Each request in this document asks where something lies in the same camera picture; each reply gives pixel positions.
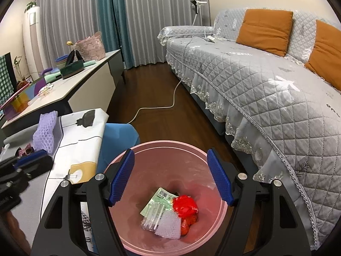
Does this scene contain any bamboo plant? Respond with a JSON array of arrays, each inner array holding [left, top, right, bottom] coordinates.
[[13, 56, 23, 78]]

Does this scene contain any pink dark printed wrapper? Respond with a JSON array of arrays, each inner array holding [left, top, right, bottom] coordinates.
[[16, 144, 36, 157]]

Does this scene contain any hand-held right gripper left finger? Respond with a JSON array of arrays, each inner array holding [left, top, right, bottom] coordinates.
[[30, 149, 135, 256]]

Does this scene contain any dark green handbag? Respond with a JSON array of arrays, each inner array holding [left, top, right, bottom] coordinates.
[[60, 50, 85, 79]]

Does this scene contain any white power cable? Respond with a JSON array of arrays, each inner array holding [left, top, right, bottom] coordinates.
[[126, 27, 209, 125]]

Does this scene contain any metal binder clip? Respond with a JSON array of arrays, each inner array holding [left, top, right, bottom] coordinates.
[[65, 169, 81, 182]]

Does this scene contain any green panda print packet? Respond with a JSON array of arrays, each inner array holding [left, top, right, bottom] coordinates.
[[140, 187, 179, 216]]

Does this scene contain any white foam net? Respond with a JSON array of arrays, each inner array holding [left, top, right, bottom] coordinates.
[[155, 210, 182, 239]]

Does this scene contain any white standing air conditioner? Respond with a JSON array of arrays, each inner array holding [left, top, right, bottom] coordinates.
[[23, 5, 42, 78]]

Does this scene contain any sofa with grey quilted cover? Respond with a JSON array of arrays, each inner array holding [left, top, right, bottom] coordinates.
[[158, 7, 341, 252]]

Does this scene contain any white stand with black head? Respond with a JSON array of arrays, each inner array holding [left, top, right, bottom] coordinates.
[[190, 0, 207, 28]]

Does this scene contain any multicolour storage box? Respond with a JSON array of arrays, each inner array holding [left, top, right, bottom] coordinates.
[[0, 83, 34, 121]]

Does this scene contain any mint green tray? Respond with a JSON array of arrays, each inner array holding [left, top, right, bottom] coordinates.
[[44, 60, 97, 84]]

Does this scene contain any clear plastic bag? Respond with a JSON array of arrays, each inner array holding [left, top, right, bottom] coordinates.
[[39, 84, 55, 97]]

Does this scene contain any pink lace basket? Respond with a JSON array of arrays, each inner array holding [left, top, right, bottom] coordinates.
[[71, 31, 105, 61]]

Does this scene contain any orange cushion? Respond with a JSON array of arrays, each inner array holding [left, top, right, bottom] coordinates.
[[236, 9, 294, 57], [304, 19, 341, 92]]

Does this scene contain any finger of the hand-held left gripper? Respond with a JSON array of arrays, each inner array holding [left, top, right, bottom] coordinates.
[[13, 149, 54, 179], [0, 175, 30, 193]]

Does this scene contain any red plastic bag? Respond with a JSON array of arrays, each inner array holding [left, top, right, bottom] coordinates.
[[172, 195, 199, 236]]

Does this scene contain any purple foam net sleeve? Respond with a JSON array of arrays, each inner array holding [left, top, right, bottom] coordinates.
[[32, 111, 59, 155]]

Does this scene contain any grey curtain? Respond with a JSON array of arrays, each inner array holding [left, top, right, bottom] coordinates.
[[36, 0, 103, 70], [121, 0, 211, 70]]

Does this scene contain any clear plastic wrapper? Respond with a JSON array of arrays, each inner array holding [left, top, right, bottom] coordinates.
[[141, 203, 173, 231]]

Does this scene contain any white top coffee table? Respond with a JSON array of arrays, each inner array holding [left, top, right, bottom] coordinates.
[[1, 49, 126, 137]]

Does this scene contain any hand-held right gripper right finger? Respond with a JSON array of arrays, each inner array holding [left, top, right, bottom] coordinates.
[[206, 148, 312, 256]]

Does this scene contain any stack of plastic bowls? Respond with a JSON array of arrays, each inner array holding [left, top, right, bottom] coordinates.
[[55, 55, 70, 70]]

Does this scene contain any teal curtain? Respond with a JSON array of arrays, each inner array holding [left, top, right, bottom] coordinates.
[[96, 0, 126, 59]]

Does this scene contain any pink waste bin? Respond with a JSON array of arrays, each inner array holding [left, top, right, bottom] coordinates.
[[103, 140, 230, 256]]

